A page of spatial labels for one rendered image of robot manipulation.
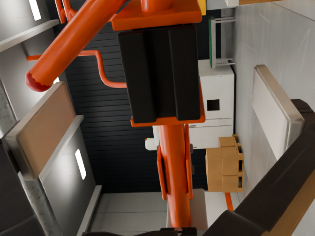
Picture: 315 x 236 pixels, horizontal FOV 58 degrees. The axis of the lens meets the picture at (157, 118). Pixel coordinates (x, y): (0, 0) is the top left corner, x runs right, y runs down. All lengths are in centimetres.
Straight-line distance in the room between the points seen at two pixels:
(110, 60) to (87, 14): 1122
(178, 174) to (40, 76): 15
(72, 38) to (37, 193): 701
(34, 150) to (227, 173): 754
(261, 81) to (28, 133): 13
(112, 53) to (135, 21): 1116
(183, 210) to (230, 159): 711
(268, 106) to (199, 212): 20
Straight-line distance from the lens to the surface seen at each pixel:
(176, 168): 26
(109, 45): 1134
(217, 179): 781
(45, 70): 26
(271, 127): 17
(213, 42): 768
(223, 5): 760
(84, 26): 24
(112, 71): 1160
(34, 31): 996
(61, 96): 20
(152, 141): 915
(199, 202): 35
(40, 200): 735
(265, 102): 17
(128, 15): 20
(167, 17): 19
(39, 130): 18
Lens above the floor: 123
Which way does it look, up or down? 7 degrees up
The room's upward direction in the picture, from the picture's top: 93 degrees counter-clockwise
